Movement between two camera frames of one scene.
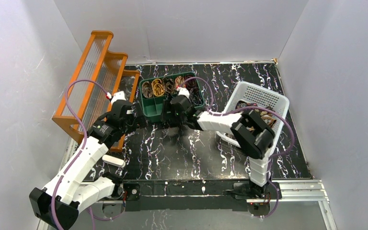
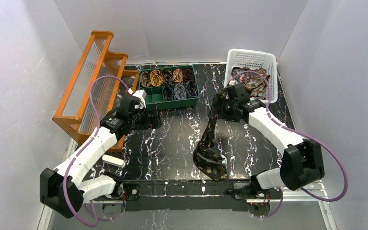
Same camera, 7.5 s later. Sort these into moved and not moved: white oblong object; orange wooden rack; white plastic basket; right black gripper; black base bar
Moved: right black gripper; white plastic basket
Not moved: white oblong object; orange wooden rack; black base bar
